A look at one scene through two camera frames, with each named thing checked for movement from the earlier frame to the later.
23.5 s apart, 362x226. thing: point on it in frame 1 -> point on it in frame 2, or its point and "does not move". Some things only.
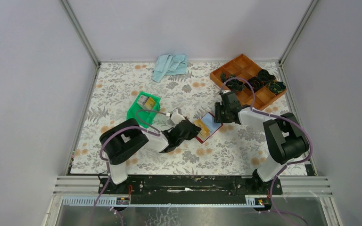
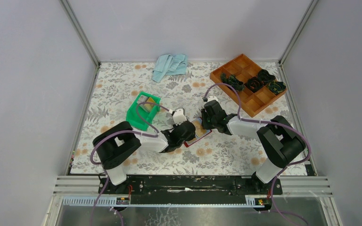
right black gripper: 218,107 -> 204,116
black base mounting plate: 189,190 does not move
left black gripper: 193,132 does not move
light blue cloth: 169,65 does not move
